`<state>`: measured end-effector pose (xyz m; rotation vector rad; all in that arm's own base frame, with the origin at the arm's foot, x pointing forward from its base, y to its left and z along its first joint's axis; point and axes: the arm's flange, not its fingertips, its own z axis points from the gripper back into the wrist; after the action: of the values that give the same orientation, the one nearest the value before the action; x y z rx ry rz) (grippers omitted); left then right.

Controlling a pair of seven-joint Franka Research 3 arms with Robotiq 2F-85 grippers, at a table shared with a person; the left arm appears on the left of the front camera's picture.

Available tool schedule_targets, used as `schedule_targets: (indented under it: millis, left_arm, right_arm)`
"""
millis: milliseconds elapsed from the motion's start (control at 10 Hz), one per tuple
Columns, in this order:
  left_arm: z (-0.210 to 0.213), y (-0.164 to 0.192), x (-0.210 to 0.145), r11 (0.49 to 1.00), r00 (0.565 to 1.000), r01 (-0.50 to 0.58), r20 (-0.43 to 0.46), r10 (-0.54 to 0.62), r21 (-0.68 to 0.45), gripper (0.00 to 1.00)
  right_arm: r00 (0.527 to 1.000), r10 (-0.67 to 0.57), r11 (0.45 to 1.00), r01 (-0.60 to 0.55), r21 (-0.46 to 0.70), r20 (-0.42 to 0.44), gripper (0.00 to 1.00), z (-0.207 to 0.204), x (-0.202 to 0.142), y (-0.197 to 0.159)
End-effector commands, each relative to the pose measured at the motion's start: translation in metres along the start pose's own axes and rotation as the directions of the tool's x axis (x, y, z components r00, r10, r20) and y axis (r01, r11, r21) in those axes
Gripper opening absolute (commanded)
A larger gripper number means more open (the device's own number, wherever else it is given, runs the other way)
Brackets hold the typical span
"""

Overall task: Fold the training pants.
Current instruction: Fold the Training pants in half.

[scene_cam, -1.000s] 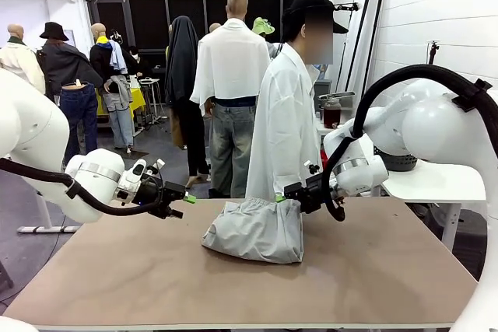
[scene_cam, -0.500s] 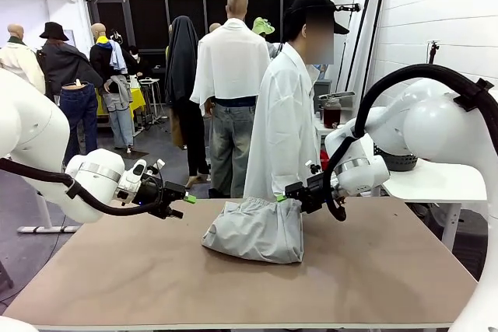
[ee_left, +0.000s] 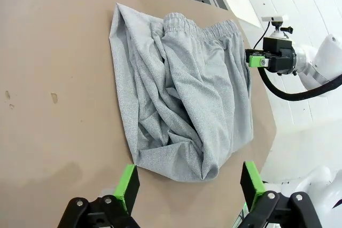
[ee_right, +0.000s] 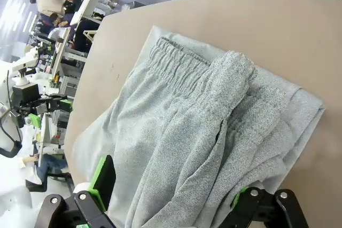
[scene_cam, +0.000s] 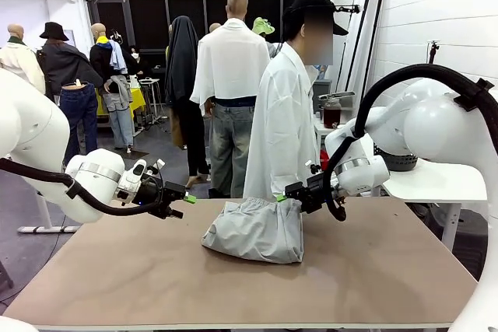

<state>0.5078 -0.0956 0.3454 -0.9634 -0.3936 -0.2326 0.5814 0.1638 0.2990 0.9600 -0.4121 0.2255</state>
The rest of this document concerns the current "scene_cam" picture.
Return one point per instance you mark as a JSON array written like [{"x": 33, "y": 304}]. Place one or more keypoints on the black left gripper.
[{"x": 149, "y": 192}]

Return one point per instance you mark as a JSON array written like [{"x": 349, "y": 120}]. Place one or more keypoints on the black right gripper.
[{"x": 321, "y": 192}]

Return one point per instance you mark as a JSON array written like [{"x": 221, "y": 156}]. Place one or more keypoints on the grey training pants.
[{"x": 257, "y": 231}]

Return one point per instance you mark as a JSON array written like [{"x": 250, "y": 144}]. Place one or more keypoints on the black perforated plastic basket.
[{"x": 400, "y": 161}]

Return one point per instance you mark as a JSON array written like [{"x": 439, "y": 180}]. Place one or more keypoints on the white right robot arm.
[{"x": 428, "y": 126}]

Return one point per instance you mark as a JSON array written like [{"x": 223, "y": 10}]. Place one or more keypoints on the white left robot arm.
[{"x": 31, "y": 126}]

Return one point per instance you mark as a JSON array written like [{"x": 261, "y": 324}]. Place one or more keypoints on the person's right forearm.
[{"x": 284, "y": 168}]

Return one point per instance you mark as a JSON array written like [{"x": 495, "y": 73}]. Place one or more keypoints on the person's white shirt torso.
[{"x": 280, "y": 126}]

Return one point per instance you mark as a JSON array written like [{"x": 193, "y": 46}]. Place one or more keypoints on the glass jar with dark liquid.
[{"x": 332, "y": 114}]

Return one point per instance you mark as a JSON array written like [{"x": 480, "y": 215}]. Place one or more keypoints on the mannequin in light jeans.
[{"x": 118, "y": 114}]

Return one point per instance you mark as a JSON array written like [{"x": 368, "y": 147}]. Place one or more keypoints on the yellow covered table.
[{"x": 138, "y": 100}]

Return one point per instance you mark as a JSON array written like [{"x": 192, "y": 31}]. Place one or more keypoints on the grey metal tray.
[{"x": 338, "y": 95}]

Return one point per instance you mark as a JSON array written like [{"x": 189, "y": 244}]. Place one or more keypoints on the white stool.
[{"x": 149, "y": 81}]

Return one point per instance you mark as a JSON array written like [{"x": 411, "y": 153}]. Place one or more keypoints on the white table leg stand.
[{"x": 46, "y": 229}]

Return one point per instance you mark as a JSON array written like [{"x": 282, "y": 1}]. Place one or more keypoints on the mannequin in dark blue jeans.
[{"x": 78, "y": 114}]

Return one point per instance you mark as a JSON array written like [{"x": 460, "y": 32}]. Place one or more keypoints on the white side table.
[{"x": 435, "y": 184}]

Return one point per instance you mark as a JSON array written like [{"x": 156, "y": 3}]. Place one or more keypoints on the mannequin in black hooded cloak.
[{"x": 181, "y": 56}]

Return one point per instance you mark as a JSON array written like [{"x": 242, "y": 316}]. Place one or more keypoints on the person with face mask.
[{"x": 135, "y": 60}]

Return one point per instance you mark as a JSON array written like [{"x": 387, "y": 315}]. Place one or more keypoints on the mannequin with yellow scarf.
[{"x": 103, "y": 60}]

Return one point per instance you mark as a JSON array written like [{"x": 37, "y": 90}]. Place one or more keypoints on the mannequin with black hat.
[{"x": 66, "y": 63}]

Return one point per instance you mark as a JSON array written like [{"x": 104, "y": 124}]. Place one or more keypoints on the light green cloth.
[{"x": 262, "y": 25}]

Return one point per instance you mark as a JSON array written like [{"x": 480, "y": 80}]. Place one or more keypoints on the black stool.
[{"x": 470, "y": 242}]

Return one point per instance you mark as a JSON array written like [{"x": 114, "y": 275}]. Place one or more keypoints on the black cap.
[{"x": 311, "y": 5}]

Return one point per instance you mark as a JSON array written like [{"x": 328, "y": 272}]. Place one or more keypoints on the black tripod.
[{"x": 433, "y": 50}]

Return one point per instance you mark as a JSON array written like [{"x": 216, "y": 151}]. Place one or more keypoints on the mannequin in beige coat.
[{"x": 17, "y": 60}]

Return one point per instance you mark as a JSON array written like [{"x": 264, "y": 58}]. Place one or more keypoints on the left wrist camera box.
[{"x": 157, "y": 163}]

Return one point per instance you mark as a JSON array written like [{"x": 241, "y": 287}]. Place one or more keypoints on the folded black frame panels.
[{"x": 362, "y": 36}]

